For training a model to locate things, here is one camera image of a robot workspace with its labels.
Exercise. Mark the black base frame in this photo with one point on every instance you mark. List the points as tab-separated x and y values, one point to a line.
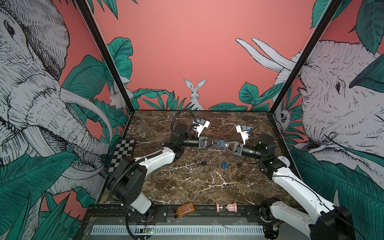
164	213

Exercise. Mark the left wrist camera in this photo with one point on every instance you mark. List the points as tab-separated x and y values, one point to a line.
200	125

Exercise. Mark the yellow white can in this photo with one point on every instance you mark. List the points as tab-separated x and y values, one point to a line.
285	160

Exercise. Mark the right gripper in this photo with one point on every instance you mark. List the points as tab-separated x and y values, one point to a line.
238	150

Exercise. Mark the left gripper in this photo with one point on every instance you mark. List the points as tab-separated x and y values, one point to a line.
202	142

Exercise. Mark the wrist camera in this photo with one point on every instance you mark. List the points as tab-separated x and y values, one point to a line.
200	125
244	131

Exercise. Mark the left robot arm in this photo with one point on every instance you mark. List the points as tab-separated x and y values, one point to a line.
127	179

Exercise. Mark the white perforated rail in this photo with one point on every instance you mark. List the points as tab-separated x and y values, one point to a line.
170	230

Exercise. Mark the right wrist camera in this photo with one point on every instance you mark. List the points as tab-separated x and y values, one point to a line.
244	131

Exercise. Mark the blue padlock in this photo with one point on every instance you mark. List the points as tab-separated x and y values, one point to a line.
224	166
221	144

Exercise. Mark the pink hourglass timer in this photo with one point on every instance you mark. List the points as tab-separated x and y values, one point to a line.
229	207

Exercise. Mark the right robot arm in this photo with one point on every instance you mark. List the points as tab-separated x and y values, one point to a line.
320	220

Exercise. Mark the orange box device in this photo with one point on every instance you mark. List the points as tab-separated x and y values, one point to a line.
185	210

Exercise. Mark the checkerboard calibration board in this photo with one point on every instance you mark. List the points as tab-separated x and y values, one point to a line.
123	148

